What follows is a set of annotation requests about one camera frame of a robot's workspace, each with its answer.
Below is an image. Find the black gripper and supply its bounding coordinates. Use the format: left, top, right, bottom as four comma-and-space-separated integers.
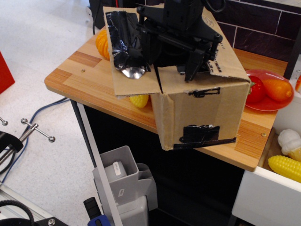
137, 0, 223, 82

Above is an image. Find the red plastic plate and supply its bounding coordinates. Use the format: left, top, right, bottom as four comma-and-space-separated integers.
246, 70, 294, 111

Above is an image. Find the red box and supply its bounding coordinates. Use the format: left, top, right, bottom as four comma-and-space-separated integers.
0, 53, 15, 94

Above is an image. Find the red toy tomato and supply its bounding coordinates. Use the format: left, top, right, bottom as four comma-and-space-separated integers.
246, 75, 266, 103

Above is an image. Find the metal clamp with handle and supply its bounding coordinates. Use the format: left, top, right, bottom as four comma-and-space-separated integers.
0, 118, 56, 165

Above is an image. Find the yellow toy corn under box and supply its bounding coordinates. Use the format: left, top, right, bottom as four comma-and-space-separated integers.
129, 95, 149, 108

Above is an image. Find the white toy ice cream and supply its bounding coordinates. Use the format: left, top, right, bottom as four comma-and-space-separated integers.
277, 129, 301, 161

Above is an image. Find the orange toy carrot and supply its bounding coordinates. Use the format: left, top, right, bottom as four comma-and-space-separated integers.
263, 79, 293, 102

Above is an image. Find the metal spoon on left flap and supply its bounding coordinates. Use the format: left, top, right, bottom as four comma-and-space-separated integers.
121, 67, 146, 79

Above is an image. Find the grey plastic holder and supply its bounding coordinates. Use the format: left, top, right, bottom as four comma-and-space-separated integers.
93, 146, 158, 226

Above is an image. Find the orange plastic pumpkin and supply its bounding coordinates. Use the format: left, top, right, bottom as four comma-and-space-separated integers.
95, 30, 110, 60

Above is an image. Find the brown cardboard box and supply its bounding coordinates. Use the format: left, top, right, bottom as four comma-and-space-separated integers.
103, 7, 250, 150

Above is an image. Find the black braided cable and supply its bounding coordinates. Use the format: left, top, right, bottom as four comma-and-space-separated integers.
0, 200, 38, 226

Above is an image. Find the yellow toy corn in bin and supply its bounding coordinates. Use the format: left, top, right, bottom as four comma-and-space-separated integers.
268, 155, 301, 183

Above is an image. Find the blue cable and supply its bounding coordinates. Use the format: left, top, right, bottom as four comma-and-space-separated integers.
0, 97, 71, 184

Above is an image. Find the white storage bin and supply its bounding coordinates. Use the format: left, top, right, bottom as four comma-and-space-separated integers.
230, 92, 301, 226

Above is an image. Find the blue black tool handle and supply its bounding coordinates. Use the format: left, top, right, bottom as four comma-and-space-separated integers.
83, 197, 111, 226

